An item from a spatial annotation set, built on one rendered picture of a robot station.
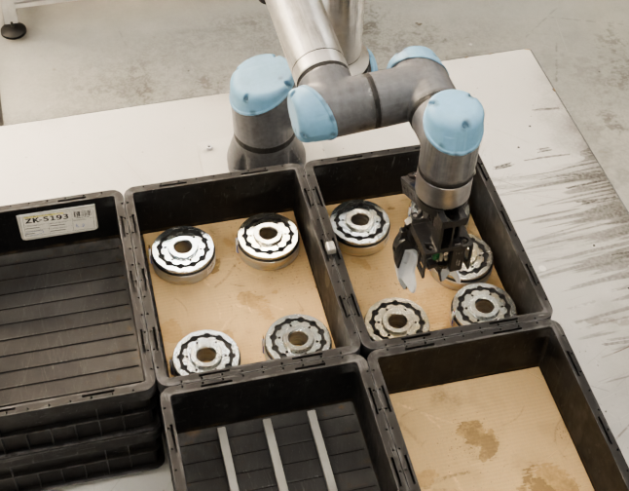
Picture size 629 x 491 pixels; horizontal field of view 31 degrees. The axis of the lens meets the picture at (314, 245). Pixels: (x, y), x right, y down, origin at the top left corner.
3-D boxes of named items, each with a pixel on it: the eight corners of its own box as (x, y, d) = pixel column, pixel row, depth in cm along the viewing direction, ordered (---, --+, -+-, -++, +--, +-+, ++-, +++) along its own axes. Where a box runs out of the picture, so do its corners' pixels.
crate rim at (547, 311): (301, 171, 190) (301, 161, 188) (468, 146, 195) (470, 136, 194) (362, 360, 165) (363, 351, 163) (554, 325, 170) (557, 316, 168)
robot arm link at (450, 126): (472, 78, 144) (498, 122, 139) (461, 140, 152) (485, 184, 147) (414, 88, 142) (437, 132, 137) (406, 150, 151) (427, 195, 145)
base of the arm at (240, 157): (225, 136, 221) (221, 100, 213) (301, 130, 222) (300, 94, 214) (230, 195, 211) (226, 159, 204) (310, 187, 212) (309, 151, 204)
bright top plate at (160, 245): (148, 233, 187) (148, 230, 186) (208, 223, 188) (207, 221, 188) (157, 279, 180) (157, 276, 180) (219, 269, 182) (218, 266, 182)
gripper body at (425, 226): (419, 282, 157) (428, 224, 148) (399, 237, 162) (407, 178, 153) (470, 271, 159) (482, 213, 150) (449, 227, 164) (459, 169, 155)
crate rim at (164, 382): (124, 198, 185) (122, 187, 183) (301, 171, 190) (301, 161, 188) (159, 397, 159) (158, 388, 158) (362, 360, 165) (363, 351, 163)
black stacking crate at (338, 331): (129, 237, 192) (124, 190, 183) (299, 210, 197) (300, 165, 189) (165, 433, 167) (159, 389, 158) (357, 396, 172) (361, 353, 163)
